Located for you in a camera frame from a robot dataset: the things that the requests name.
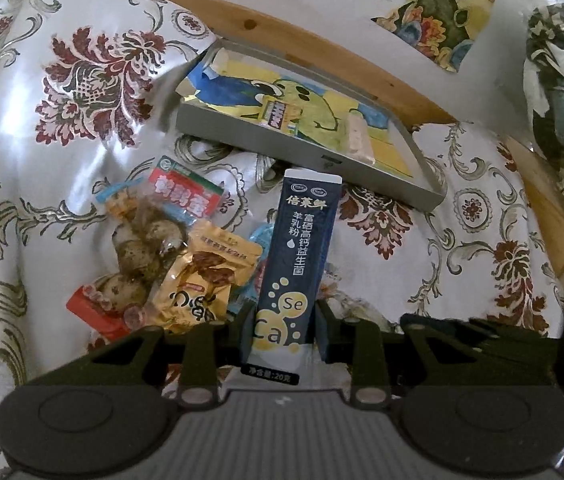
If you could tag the landscape flowers poster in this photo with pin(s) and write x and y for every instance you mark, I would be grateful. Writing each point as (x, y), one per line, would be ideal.
(441, 30)

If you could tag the dark blue milk powder sachet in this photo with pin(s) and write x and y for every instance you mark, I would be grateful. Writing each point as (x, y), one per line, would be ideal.
(293, 273)

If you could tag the wooden bed frame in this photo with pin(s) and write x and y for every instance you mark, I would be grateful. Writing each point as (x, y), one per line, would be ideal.
(312, 50)

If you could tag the rice cracker stick pack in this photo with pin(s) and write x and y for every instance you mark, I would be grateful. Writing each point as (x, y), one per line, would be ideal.
(358, 140)

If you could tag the orange yellow snack packet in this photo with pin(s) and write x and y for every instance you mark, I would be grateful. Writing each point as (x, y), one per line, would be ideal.
(198, 285)

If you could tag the quail egg snack pack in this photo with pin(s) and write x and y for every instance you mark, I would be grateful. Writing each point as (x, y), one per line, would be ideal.
(154, 215)

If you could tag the grey tray with drawing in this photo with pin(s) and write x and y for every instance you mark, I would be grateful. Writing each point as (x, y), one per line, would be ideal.
(221, 99)

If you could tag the floral satin bed cover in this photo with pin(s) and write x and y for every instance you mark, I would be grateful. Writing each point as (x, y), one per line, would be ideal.
(479, 254)

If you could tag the yellow blue snack bar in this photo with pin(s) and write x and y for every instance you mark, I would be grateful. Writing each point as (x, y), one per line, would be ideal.
(279, 115)

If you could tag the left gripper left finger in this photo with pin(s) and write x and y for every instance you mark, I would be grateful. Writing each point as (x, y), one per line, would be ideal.
(210, 346)

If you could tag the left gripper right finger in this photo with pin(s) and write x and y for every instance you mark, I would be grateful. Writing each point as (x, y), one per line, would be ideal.
(359, 345)

